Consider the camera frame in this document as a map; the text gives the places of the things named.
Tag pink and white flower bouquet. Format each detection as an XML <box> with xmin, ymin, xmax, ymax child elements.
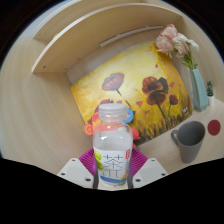
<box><xmin>154</xmin><ymin>23</ymin><xmax>200</xmax><ymax>71</ymax></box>

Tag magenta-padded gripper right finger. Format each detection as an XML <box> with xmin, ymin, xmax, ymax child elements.
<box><xmin>127</xmin><ymin>148</ymin><xmax>169</xmax><ymax>190</ymax></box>

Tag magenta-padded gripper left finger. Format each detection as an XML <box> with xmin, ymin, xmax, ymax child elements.
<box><xmin>57</xmin><ymin>148</ymin><xmax>101</xmax><ymax>190</ymax></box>

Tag small plant in white pot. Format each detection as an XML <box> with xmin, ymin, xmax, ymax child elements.
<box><xmin>205</xmin><ymin>80</ymin><xmax>216</xmax><ymax>108</ymax></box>

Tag red plush mascot toy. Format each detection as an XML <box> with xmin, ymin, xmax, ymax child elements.
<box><xmin>83</xmin><ymin>108</ymin><xmax>143</xmax><ymax>150</ymax></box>

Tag yellow flower painting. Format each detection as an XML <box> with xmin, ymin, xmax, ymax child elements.
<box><xmin>70</xmin><ymin>41</ymin><xmax>194</xmax><ymax>146</ymax></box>

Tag pale teal angular vase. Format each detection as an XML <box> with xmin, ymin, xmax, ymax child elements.
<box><xmin>189</xmin><ymin>68</ymin><xmax>210</xmax><ymax>113</ymax></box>

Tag grey mug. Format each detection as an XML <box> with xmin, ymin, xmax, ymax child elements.
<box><xmin>170</xmin><ymin>120</ymin><xmax>207</xmax><ymax>164</ymax></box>

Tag clear plastic drink bottle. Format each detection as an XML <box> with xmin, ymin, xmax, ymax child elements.
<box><xmin>92</xmin><ymin>103</ymin><xmax>134</xmax><ymax>188</ymax></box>

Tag light wood shelf board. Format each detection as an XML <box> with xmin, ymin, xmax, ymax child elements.
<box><xmin>32</xmin><ymin>0</ymin><xmax>164</xmax><ymax>44</ymax></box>
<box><xmin>31</xmin><ymin>3</ymin><xmax>184</xmax><ymax>75</ymax></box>

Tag white light strip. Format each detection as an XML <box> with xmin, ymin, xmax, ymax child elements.
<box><xmin>99</xmin><ymin>25</ymin><xmax>165</xmax><ymax>48</ymax></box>

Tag flat round red coaster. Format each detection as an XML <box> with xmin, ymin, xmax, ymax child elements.
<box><xmin>207</xmin><ymin>119</ymin><xmax>222</xmax><ymax>136</ymax></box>

